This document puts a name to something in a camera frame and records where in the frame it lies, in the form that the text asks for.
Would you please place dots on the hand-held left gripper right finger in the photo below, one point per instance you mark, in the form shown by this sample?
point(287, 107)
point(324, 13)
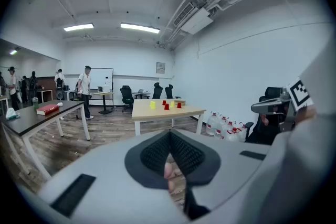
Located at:
point(223, 160)

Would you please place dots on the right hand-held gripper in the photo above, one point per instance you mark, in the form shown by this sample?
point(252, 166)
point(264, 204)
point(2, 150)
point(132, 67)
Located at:
point(300, 95)

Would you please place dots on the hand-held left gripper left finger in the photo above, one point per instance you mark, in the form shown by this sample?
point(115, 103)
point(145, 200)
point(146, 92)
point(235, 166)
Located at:
point(118, 178)

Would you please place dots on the person's right forearm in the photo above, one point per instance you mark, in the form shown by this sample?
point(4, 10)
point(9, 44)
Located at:
point(305, 114)

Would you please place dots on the person's right hand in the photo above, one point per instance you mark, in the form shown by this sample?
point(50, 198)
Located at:
point(265, 120)

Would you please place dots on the person's left hand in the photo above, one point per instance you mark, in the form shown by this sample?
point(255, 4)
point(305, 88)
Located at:
point(169, 171)

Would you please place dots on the black office chair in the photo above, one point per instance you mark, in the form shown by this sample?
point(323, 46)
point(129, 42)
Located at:
point(260, 133)
point(127, 97)
point(170, 91)
point(157, 90)

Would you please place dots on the cluster of clear water jugs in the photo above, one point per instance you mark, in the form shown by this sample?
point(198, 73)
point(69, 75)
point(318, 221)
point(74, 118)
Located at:
point(212, 124)

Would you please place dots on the person's grey sweatshirt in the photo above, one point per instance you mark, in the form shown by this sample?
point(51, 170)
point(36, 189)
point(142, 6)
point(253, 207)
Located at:
point(309, 165)

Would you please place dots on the light wooden standing table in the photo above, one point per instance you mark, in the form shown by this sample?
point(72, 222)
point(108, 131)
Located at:
point(103, 94)

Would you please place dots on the round dark table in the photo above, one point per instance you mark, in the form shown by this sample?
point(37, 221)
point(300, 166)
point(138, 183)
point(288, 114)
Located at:
point(141, 94)

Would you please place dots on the white box appliance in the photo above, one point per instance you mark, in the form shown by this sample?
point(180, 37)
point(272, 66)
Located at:
point(103, 89)

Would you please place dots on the small white device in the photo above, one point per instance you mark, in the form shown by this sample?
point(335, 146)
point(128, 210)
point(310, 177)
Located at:
point(60, 104)

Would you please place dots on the dark table with white legs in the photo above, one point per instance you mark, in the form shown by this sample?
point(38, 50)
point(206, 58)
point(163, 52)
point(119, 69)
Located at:
point(39, 119)

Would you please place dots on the red book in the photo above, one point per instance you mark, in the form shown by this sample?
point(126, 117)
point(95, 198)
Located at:
point(47, 109)

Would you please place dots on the white whiteboard on stand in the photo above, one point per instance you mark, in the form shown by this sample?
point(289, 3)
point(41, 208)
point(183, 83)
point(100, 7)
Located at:
point(101, 77)

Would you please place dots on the green bottle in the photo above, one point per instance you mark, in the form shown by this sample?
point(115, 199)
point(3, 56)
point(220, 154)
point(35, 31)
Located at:
point(35, 102)

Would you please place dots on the white ceiling air conditioner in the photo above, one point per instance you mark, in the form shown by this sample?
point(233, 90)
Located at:
point(194, 19)

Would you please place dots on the white and teal item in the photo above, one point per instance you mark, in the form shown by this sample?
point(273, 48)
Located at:
point(11, 113)

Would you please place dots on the long ceiling light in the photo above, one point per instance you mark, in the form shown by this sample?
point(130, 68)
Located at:
point(140, 28)
point(78, 26)

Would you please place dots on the small ceiling light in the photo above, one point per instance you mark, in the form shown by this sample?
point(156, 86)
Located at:
point(13, 52)

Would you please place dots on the grey wall electrical panel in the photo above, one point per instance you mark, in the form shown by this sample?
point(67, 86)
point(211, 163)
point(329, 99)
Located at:
point(160, 67)

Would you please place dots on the ceiling security camera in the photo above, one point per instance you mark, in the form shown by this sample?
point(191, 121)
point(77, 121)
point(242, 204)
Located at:
point(160, 44)

